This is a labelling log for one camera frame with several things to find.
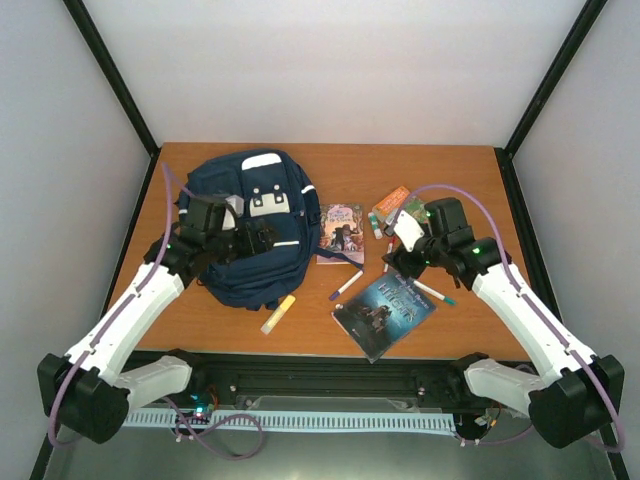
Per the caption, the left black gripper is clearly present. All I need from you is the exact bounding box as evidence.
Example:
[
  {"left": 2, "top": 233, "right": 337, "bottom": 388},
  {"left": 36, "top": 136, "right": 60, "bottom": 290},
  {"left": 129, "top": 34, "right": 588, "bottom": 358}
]
[{"left": 208, "top": 219, "right": 280, "bottom": 266}]

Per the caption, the navy blue backpack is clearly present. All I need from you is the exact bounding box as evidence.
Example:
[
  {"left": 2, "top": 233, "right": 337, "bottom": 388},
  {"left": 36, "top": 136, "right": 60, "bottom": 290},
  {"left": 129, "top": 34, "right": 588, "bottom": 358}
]
[{"left": 176, "top": 148, "right": 322, "bottom": 312}]

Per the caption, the dark blue Wuthering Heights book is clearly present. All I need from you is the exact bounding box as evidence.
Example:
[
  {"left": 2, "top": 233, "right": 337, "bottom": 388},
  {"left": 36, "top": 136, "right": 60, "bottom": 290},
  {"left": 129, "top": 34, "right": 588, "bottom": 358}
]
[{"left": 332, "top": 270, "right": 437, "bottom": 363}]

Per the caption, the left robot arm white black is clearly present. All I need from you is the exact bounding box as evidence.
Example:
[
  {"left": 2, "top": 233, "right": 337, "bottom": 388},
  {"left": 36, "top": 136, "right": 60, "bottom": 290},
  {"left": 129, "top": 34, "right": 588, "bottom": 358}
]
[{"left": 37, "top": 198, "right": 276, "bottom": 446}]

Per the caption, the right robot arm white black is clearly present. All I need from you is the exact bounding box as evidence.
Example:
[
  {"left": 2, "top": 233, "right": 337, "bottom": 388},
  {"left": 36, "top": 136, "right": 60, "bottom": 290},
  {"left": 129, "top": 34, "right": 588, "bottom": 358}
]
[{"left": 384, "top": 197, "right": 624, "bottom": 448}]

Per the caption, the green capped marker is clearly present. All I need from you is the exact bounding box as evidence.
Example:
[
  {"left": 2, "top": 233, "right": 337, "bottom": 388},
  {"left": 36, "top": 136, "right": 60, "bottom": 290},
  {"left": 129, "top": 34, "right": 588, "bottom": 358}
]
[{"left": 413, "top": 280, "right": 456, "bottom": 306}]

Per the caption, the red capped marker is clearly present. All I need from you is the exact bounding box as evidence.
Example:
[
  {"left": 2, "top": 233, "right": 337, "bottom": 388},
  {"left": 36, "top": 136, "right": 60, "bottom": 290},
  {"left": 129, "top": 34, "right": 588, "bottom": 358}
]
[{"left": 383, "top": 237, "right": 396, "bottom": 274}]

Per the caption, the orange green paperback book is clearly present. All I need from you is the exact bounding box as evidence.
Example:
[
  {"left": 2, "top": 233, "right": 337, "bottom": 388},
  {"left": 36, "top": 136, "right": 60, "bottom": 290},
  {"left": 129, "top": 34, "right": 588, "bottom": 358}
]
[{"left": 372, "top": 186, "right": 428, "bottom": 223}]

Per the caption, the yellow highlighter pen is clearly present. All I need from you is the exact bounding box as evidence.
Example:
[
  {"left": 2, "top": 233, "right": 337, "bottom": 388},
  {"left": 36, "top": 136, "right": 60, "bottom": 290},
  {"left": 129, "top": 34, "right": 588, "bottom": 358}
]
[{"left": 261, "top": 295, "right": 296, "bottom": 335}]

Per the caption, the pink paperback book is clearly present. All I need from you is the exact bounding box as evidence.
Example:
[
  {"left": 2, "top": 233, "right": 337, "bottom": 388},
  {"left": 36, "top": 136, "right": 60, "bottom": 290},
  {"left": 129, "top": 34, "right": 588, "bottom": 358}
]
[{"left": 316, "top": 203, "right": 365, "bottom": 265}]

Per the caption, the purple capped marker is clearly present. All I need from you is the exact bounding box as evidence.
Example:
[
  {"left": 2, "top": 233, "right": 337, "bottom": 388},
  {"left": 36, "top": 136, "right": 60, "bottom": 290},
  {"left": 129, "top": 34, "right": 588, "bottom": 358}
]
[{"left": 329, "top": 270, "right": 364, "bottom": 301}]

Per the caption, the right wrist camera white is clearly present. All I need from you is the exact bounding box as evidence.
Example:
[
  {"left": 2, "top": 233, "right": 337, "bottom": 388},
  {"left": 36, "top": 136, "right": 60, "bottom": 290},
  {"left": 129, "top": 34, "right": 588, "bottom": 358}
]
[{"left": 393, "top": 210, "right": 425, "bottom": 252}]

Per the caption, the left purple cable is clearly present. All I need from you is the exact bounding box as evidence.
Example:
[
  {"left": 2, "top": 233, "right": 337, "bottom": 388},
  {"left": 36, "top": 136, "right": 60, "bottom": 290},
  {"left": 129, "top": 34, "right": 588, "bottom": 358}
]
[{"left": 47, "top": 160, "right": 265, "bottom": 459}]

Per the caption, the purple cable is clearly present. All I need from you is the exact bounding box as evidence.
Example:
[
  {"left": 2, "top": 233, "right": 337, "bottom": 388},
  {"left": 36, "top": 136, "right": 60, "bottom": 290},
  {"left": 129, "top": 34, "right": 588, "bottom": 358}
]
[
  {"left": 47, "top": 160, "right": 265, "bottom": 459},
  {"left": 387, "top": 182, "right": 627, "bottom": 454}
]

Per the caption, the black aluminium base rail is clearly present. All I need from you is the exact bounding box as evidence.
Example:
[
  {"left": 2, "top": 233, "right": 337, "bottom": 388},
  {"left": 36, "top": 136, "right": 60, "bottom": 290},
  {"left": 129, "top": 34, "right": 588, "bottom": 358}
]
[{"left": 64, "top": 349, "right": 601, "bottom": 416}]

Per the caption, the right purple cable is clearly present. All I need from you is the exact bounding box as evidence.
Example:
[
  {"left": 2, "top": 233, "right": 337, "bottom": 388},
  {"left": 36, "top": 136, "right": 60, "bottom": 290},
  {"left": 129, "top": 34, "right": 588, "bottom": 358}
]
[{"left": 387, "top": 182, "right": 627, "bottom": 454}]

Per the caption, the light blue cable duct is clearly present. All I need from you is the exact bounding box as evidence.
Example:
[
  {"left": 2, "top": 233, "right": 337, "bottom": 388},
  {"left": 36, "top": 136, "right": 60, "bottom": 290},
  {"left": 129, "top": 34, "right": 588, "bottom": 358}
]
[{"left": 119, "top": 405, "right": 457, "bottom": 435}]

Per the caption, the left black frame post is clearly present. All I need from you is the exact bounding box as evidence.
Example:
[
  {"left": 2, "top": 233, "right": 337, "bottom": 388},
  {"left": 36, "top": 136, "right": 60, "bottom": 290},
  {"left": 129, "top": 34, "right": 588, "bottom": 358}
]
[{"left": 62, "top": 0, "right": 161, "bottom": 157}]

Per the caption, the black frame post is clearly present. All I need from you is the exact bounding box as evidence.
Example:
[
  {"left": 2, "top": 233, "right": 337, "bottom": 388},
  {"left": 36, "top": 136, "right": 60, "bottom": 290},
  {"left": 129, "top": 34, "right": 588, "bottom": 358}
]
[
  {"left": 502, "top": 0, "right": 609, "bottom": 156},
  {"left": 62, "top": 0, "right": 161, "bottom": 157}
]

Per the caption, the right black frame post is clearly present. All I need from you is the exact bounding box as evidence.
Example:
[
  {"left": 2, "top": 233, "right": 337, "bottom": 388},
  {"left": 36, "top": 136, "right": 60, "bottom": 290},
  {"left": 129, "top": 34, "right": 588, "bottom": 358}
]
[{"left": 502, "top": 0, "right": 609, "bottom": 156}]

